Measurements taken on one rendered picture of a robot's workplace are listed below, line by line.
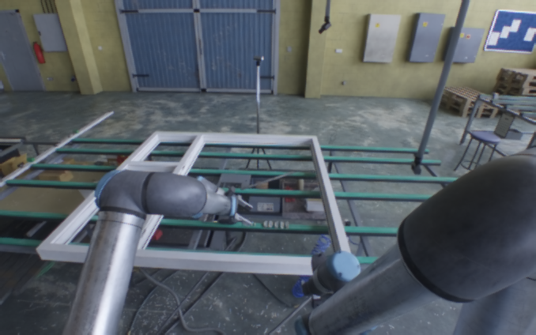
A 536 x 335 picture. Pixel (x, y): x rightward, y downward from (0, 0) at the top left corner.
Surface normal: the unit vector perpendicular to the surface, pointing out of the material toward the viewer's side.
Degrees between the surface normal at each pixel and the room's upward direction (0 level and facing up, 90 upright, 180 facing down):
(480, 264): 76
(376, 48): 90
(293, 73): 90
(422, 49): 90
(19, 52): 90
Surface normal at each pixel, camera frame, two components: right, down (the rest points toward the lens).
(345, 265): 0.15, -0.67
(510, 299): -0.79, 0.25
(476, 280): -0.34, 0.44
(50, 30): -0.04, 0.49
